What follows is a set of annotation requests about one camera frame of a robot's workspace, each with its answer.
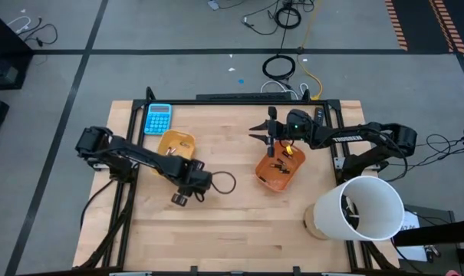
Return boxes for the orange plastic bin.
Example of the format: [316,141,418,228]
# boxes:
[255,139,307,193]

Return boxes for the white floor cable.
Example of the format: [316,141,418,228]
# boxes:
[260,79,309,100]

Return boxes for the yellow plastic bin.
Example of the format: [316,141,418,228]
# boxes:
[151,129,197,178]

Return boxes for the yellow floor cable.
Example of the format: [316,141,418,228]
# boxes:
[295,0,324,102]

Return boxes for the white cylindrical bucket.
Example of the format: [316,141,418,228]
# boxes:
[311,175,405,242]

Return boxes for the black aluminium table frame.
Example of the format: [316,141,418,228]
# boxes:
[72,87,403,276]

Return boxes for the round wooden base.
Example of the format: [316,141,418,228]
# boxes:
[302,202,332,241]

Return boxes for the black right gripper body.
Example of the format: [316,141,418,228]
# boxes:
[267,106,292,159]

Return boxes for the white paper sheet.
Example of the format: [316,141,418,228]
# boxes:
[398,209,430,262]

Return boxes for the black side table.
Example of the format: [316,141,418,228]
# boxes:
[391,205,464,276]

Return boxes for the black desk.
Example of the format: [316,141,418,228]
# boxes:
[0,6,35,91]

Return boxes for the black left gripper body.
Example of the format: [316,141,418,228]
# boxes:
[171,159,214,208]

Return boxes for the blue calculator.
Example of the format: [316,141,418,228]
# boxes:
[144,103,174,136]

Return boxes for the thin white cable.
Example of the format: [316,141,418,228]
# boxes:
[6,15,31,35]

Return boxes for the black coiled floor cable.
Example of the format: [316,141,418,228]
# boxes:
[274,5,303,30]
[262,54,297,81]

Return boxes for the black keyboard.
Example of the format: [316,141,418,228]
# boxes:
[196,92,293,101]

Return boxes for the black mat orange stripes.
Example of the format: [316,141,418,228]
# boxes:
[383,0,464,54]

